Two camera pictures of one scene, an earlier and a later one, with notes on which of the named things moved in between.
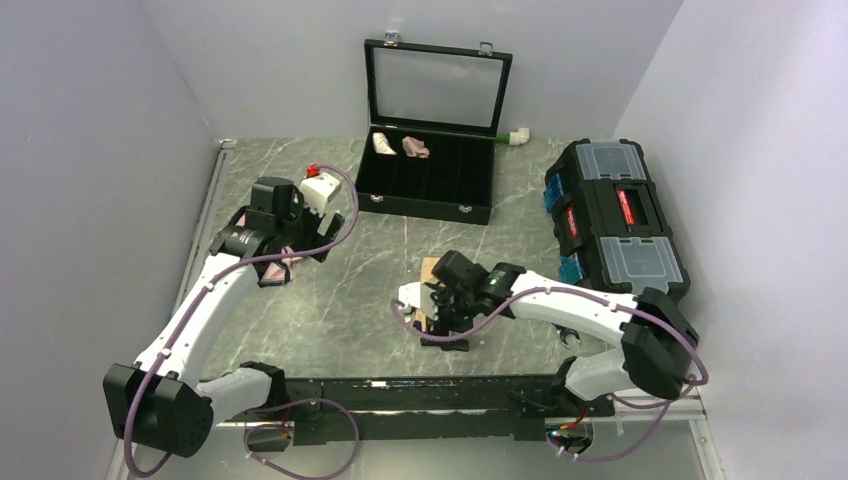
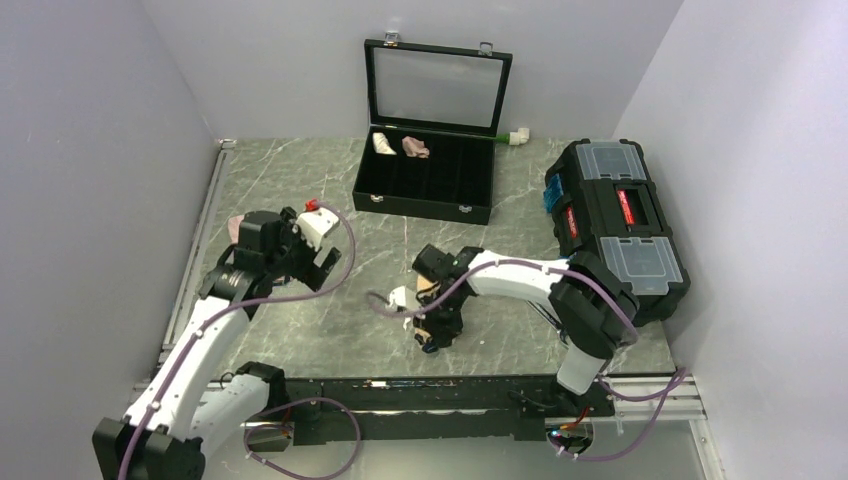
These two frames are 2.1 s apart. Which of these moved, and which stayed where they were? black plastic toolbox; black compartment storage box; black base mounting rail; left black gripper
Moved: left black gripper
Stayed: black base mounting rail; black compartment storage box; black plastic toolbox
